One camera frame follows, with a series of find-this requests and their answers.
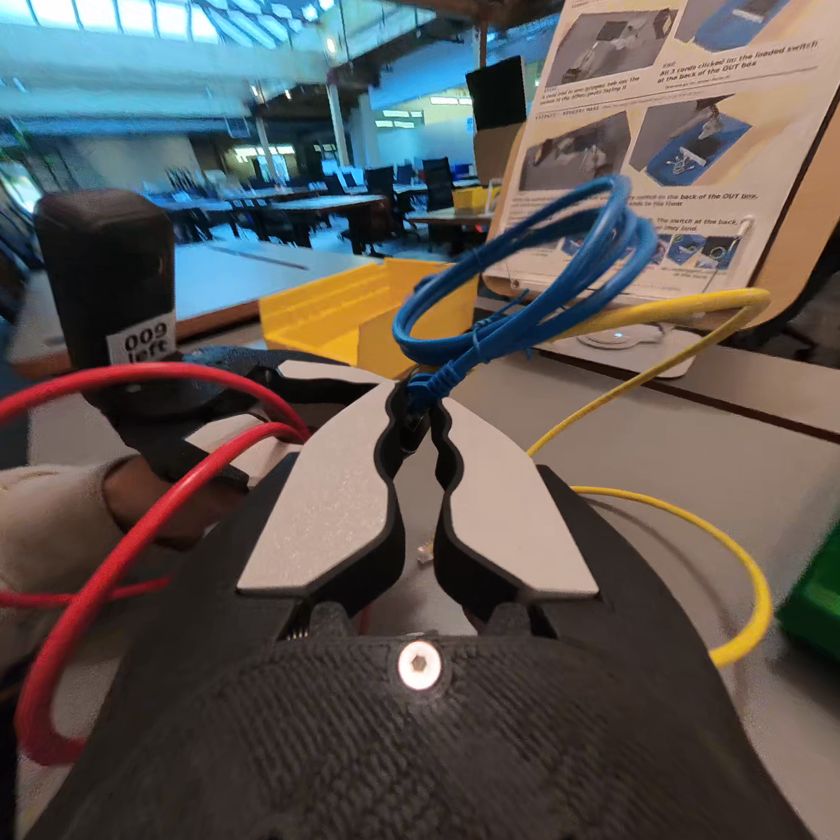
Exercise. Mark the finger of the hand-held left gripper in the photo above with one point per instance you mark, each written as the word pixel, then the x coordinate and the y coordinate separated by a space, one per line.
pixel 335 372
pixel 250 446

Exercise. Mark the yellow plastic bin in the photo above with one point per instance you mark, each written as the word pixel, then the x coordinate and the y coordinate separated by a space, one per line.
pixel 328 315

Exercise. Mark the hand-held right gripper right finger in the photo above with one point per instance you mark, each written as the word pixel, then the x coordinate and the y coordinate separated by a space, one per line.
pixel 519 512

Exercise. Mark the green plastic bin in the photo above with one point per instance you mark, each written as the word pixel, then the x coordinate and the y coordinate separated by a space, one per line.
pixel 817 604

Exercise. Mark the instruction sheet board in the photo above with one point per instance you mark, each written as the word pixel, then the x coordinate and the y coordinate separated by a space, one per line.
pixel 656 105

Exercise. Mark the white stand base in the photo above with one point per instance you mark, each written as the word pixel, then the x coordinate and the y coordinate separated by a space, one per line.
pixel 643 344

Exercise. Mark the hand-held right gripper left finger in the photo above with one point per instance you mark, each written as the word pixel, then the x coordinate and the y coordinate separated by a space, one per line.
pixel 322 512

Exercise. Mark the cardboard panel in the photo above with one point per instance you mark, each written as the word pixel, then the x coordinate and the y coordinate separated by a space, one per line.
pixel 496 155

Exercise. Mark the person's left hand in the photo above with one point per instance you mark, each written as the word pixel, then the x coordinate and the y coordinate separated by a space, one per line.
pixel 145 505

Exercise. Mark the person's left forearm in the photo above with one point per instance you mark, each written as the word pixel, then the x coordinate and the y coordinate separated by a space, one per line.
pixel 53 538

